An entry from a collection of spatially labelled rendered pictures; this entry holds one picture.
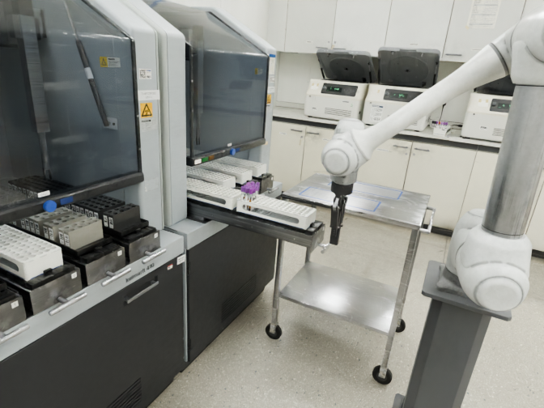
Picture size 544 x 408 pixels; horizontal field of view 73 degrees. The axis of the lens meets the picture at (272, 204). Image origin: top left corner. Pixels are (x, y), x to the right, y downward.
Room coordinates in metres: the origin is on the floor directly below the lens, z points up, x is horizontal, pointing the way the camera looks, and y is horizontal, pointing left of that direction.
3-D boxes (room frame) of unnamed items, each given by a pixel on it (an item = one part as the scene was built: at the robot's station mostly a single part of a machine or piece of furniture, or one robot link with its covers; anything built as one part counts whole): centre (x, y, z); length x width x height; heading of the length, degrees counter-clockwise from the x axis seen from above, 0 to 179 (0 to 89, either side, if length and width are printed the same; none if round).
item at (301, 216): (1.32, -0.02, 0.83); 0.30 x 0.10 x 0.06; 64
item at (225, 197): (1.46, 0.27, 0.83); 0.30 x 0.10 x 0.06; 64
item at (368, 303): (1.66, -0.41, 0.41); 0.67 x 0.46 x 0.82; 65
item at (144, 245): (1.22, 0.69, 0.78); 0.73 x 0.14 x 0.09; 64
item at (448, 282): (1.13, -0.70, 0.73); 0.22 x 0.18 x 0.06; 154
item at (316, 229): (1.38, 0.11, 0.78); 0.73 x 0.14 x 0.09; 64
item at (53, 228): (1.01, 0.61, 0.85); 0.12 x 0.02 x 0.06; 154
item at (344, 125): (1.20, -0.23, 1.14); 0.13 x 0.11 x 0.16; 162
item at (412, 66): (3.66, -1.15, 1.24); 0.62 x 0.56 x 0.69; 155
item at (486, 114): (3.29, -1.92, 1.25); 0.62 x 0.56 x 0.69; 154
